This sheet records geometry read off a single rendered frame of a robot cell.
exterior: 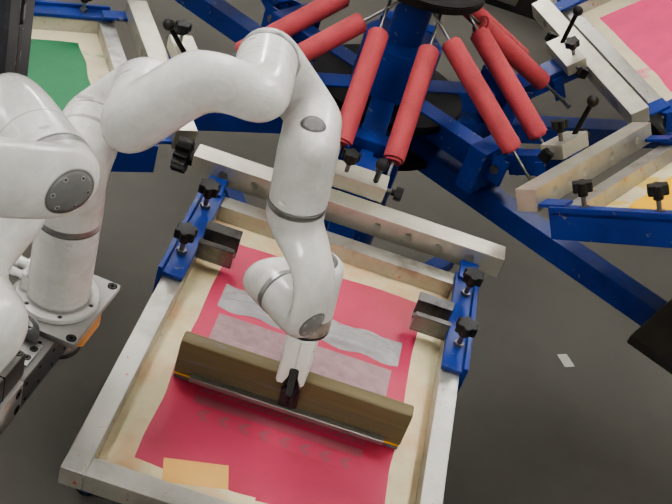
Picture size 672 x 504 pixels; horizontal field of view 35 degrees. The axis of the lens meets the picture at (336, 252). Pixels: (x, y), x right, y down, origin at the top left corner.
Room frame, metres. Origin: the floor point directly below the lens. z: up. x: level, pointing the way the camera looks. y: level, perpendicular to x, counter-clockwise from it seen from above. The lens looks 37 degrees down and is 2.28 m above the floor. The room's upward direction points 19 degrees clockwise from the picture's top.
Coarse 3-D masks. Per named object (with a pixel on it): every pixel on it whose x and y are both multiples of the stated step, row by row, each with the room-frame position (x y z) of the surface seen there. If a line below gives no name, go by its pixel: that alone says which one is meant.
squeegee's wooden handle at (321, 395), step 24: (192, 336) 1.29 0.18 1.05; (192, 360) 1.28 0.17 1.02; (216, 360) 1.28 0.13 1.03; (240, 360) 1.28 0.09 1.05; (264, 360) 1.29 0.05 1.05; (240, 384) 1.28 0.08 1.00; (264, 384) 1.28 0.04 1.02; (312, 384) 1.28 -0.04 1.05; (336, 384) 1.30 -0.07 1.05; (312, 408) 1.28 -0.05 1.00; (336, 408) 1.28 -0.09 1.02; (360, 408) 1.28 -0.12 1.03; (384, 408) 1.28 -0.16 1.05; (408, 408) 1.30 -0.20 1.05; (384, 432) 1.28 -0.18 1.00
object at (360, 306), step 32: (352, 288) 1.68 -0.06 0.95; (352, 320) 1.59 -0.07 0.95; (384, 320) 1.62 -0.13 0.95; (320, 352) 1.47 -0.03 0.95; (352, 352) 1.50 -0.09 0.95; (352, 384) 1.41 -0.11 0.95; (384, 384) 1.44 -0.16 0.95; (384, 448) 1.29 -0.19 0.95; (288, 480) 1.15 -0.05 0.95; (320, 480) 1.17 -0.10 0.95; (352, 480) 1.20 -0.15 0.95; (384, 480) 1.22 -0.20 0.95
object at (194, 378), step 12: (204, 384) 1.26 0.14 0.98; (216, 384) 1.27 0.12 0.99; (240, 396) 1.26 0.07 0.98; (252, 396) 1.27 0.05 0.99; (276, 408) 1.27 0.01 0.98; (288, 408) 1.27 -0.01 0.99; (312, 420) 1.27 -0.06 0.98; (324, 420) 1.27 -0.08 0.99; (348, 432) 1.27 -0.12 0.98; (360, 432) 1.27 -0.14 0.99
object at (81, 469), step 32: (256, 224) 1.75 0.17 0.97; (352, 256) 1.75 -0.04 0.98; (384, 256) 1.77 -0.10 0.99; (160, 288) 1.45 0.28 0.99; (448, 288) 1.76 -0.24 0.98; (160, 320) 1.37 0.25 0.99; (128, 352) 1.27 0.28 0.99; (128, 384) 1.20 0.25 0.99; (448, 384) 1.46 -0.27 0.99; (96, 416) 1.11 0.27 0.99; (448, 416) 1.38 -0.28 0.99; (96, 448) 1.06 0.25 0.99; (448, 448) 1.30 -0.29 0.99; (64, 480) 1.00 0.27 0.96; (96, 480) 1.00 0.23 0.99; (128, 480) 1.02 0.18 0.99; (160, 480) 1.04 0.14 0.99
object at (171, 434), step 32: (256, 256) 1.68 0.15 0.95; (224, 288) 1.55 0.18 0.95; (224, 320) 1.46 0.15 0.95; (256, 320) 1.49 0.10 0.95; (256, 352) 1.41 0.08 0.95; (192, 384) 1.28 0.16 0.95; (160, 416) 1.19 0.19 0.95; (160, 448) 1.13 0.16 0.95; (192, 448) 1.15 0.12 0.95; (224, 448) 1.17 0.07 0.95; (256, 448) 1.19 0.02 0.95; (256, 480) 1.13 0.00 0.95
